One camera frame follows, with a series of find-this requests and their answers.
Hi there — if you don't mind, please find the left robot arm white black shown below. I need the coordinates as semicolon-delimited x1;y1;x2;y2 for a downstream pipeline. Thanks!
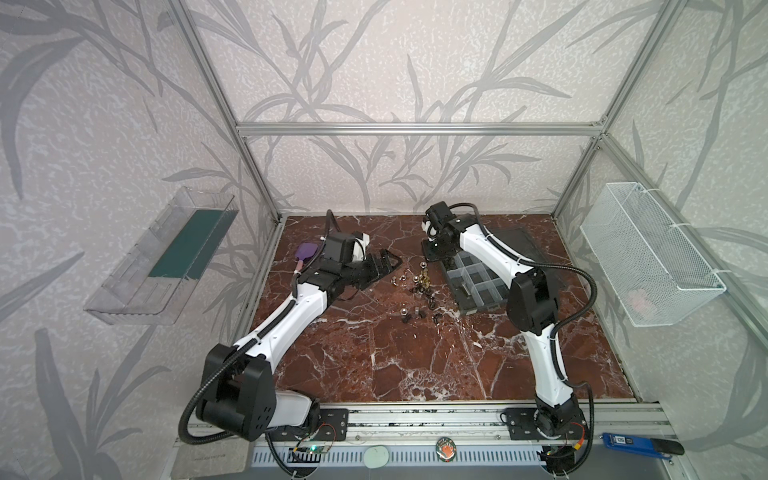
178;249;403;444

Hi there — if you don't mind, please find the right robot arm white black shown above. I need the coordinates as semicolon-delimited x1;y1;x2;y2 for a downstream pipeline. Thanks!
422;216;589;439

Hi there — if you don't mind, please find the brass wing nut upper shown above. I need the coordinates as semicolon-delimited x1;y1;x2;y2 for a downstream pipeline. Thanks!
418;269;431;289

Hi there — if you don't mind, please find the clear compartment organizer box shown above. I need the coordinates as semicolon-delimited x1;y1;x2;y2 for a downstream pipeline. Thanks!
440;227;548;315

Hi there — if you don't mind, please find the purple pink spatula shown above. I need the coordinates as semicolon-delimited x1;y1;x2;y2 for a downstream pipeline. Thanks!
294;242;319;275

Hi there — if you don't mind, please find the round red sticker button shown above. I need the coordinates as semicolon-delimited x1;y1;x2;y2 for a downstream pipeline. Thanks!
435;436;457;463

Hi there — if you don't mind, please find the blue black handheld tool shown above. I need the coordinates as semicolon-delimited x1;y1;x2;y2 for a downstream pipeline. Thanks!
601;433;685;459

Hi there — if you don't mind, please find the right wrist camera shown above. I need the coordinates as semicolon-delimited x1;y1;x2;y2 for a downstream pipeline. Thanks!
424;201;456;236

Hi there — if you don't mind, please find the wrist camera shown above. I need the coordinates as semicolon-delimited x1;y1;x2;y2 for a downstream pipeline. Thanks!
323;232;370;263
424;201;456;236

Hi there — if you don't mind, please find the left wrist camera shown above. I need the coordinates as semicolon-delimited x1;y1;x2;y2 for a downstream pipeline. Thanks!
323;232;370;263

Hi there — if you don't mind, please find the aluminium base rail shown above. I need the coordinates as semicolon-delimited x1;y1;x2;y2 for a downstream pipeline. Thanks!
173;401;679;469

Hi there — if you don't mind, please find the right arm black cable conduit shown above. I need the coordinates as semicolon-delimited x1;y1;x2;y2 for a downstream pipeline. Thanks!
449;202;599;391

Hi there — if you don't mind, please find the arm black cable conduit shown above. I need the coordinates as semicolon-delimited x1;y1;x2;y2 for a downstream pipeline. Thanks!
178;299;298;446
449;202;599;391

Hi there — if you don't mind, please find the clear wall tray green mat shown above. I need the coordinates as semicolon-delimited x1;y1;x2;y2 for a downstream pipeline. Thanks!
84;187;239;325

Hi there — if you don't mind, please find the white wire mesh basket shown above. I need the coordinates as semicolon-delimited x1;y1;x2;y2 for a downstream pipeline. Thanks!
581;182;727;328

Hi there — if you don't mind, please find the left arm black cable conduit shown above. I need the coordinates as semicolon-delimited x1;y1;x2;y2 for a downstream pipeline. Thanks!
178;299;298;446

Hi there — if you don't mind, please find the aluminium frame post right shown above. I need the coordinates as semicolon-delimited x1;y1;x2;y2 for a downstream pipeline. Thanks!
551;0;686;219

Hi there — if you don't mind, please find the aluminium frame post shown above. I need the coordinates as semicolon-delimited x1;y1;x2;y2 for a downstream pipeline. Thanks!
551;0;686;219
168;0;281;222

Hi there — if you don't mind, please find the aluminium frame post left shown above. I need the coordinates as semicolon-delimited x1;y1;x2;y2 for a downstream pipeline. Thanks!
168;0;281;222

